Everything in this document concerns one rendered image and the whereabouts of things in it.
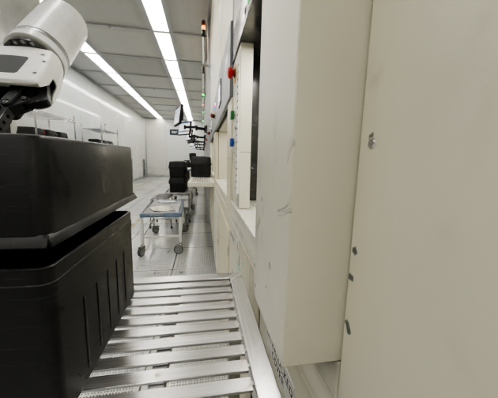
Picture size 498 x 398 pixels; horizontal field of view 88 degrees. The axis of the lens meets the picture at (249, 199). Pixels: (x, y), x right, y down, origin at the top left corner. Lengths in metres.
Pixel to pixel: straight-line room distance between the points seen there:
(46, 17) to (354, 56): 0.54
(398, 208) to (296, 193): 0.07
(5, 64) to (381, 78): 0.49
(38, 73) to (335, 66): 0.42
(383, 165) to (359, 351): 0.14
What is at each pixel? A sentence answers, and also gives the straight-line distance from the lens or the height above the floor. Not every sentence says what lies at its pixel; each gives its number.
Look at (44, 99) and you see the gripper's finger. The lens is 0.49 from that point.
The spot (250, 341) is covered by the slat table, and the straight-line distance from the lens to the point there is 0.45.
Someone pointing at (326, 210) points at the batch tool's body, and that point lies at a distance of 0.20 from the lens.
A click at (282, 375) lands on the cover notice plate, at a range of 0.44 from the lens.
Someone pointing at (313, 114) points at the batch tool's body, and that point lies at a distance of 0.20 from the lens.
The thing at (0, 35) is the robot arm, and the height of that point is 1.26.
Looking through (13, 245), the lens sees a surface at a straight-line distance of 0.31.
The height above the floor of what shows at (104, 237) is 0.92.
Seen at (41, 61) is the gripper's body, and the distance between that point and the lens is 0.54.
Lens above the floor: 1.04
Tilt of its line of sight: 9 degrees down
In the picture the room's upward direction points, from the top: 1 degrees clockwise
